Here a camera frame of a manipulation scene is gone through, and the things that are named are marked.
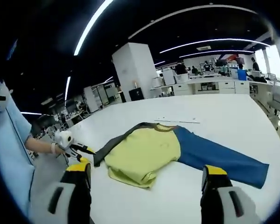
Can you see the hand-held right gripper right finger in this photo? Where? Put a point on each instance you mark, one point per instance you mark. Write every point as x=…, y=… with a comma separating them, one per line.
x=212, y=200

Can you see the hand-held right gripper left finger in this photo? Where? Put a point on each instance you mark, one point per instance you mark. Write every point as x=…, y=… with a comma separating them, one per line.
x=84, y=193

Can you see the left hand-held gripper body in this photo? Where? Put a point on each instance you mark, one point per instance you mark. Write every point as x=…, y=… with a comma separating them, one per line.
x=64, y=138

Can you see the yellow blue grey garment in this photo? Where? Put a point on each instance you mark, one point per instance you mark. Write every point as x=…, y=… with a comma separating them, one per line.
x=142, y=149

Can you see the person's left hand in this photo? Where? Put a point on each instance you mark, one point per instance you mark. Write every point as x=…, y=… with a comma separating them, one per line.
x=59, y=150

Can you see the white wristband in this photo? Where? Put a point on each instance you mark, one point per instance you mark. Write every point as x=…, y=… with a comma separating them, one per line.
x=53, y=148

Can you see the person's light blue shirt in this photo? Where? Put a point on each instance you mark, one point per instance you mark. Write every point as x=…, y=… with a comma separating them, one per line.
x=11, y=144

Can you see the white chest-worn device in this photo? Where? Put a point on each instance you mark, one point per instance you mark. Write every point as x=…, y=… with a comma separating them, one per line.
x=2, y=98

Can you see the black cabinet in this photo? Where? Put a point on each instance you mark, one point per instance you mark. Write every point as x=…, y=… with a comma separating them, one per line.
x=136, y=94

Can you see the row of white office desks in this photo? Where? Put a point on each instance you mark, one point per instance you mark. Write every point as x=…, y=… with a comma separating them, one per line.
x=212, y=85

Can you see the white ceiling light strip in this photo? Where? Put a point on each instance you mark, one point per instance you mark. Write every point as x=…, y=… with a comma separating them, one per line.
x=93, y=25
x=217, y=53
x=214, y=43

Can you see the blue bin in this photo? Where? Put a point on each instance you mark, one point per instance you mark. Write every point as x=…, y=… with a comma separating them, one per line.
x=242, y=75

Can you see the ceiling air vent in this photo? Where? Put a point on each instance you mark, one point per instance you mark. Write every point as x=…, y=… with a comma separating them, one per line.
x=203, y=48

